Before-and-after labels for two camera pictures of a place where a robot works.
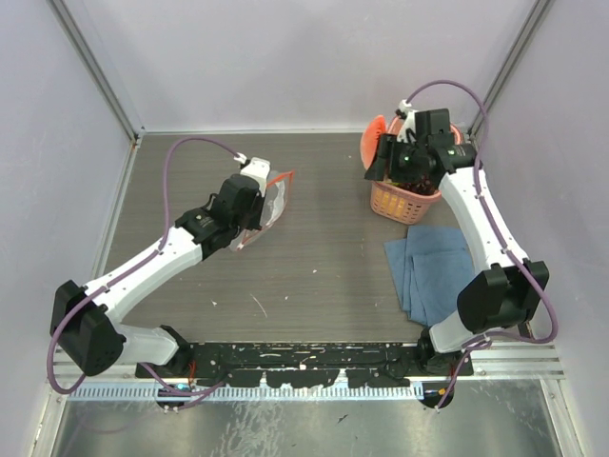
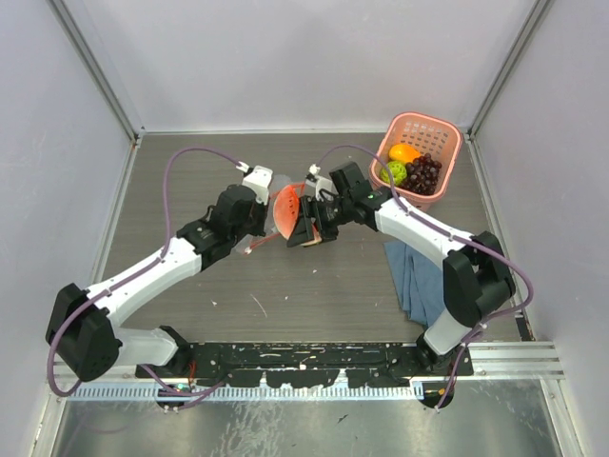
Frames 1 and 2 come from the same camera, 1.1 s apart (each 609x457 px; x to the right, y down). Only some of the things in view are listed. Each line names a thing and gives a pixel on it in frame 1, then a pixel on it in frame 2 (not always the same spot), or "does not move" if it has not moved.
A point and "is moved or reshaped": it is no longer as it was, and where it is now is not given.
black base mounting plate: x=306 y=364 does not move
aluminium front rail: x=506 y=360 does not move
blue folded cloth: x=431 y=267 does not move
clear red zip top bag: x=276 y=197 is moved or reshaped
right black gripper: x=386 y=149 → x=304 y=230
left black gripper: x=254 y=222 does not move
